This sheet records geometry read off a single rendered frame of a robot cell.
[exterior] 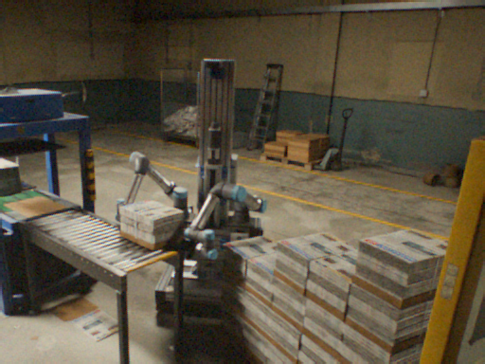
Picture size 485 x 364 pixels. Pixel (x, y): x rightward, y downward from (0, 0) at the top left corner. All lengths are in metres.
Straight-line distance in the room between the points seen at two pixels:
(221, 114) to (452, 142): 6.14
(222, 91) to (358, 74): 6.34
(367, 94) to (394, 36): 1.09
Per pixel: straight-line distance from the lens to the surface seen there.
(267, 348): 3.11
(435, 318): 1.86
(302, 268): 2.62
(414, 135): 9.44
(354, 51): 9.88
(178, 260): 3.19
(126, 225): 3.36
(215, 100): 3.70
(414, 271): 2.17
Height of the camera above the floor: 2.09
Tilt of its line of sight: 21 degrees down
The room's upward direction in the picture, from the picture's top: 1 degrees clockwise
